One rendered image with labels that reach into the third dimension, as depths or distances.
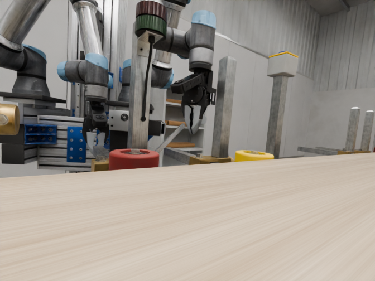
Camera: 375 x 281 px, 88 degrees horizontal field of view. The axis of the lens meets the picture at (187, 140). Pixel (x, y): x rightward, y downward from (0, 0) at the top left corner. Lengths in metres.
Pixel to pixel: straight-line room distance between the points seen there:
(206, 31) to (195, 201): 0.55
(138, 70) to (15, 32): 0.76
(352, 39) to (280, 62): 7.92
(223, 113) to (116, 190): 0.43
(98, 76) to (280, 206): 0.71
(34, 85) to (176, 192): 1.10
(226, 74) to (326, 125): 7.72
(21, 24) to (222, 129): 0.90
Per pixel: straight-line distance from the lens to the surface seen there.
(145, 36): 0.43
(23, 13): 1.09
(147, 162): 0.30
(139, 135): 0.43
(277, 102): 0.76
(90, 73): 0.79
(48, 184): 0.21
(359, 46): 8.55
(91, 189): 0.18
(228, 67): 0.58
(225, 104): 0.56
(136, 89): 0.43
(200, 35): 0.64
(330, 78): 8.45
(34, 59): 1.23
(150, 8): 0.42
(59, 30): 3.21
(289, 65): 0.78
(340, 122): 8.12
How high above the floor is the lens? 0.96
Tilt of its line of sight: 5 degrees down
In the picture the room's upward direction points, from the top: 4 degrees clockwise
